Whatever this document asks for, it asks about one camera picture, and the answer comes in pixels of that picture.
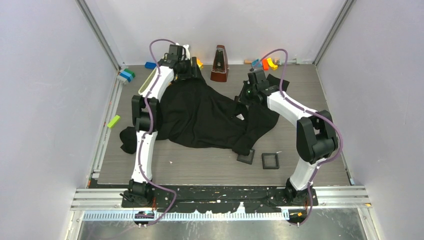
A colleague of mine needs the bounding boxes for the black garment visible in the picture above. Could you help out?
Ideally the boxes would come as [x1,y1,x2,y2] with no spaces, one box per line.
[119,67,291,157]

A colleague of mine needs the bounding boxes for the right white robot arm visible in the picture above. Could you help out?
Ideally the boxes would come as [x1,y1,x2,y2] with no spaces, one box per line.
[239,69,343,205]

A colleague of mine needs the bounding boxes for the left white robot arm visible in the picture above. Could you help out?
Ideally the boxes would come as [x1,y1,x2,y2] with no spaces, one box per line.
[122,42,198,207]

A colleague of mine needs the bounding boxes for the white garment label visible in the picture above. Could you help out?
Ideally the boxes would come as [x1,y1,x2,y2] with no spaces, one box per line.
[236,114,245,121]

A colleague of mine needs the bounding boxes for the yellow orange block stack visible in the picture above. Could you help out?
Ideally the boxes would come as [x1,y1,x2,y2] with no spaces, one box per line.
[196,58,204,70]

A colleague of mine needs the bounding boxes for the light blue toy block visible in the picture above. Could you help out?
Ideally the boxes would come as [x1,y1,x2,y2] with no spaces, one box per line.
[251,58,262,68]

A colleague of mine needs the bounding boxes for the red orange block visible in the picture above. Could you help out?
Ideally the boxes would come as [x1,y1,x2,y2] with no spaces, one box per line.
[261,58,269,71]

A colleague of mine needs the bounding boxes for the yellow curved block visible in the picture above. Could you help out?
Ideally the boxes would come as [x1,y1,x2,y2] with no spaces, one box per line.
[266,57,278,71]

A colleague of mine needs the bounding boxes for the brown wooden metronome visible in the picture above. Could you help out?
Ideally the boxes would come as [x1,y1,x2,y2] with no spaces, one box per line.
[210,45,229,83]

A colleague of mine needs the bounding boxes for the light green plastic basket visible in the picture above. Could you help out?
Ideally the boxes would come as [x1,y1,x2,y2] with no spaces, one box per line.
[138,67,160,96]

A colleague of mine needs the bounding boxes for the blue green stacked blocks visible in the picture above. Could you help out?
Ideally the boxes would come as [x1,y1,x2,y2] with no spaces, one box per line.
[116,68,136,85]

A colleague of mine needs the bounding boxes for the lime green block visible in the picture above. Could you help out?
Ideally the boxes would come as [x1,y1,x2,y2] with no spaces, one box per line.
[106,115,121,129]

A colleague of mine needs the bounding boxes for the left black square frame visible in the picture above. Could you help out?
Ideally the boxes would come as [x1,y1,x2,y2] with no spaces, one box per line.
[236,149,255,165]

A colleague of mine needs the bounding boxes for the black square frame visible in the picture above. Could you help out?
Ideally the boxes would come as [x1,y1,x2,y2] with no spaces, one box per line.
[261,152,280,170]
[236,149,255,165]

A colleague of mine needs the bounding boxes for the right black square frame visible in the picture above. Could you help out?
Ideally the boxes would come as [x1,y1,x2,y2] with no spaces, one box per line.
[261,152,280,170]

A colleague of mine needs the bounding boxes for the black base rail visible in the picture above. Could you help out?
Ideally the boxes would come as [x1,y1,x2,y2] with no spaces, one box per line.
[120,183,319,214]

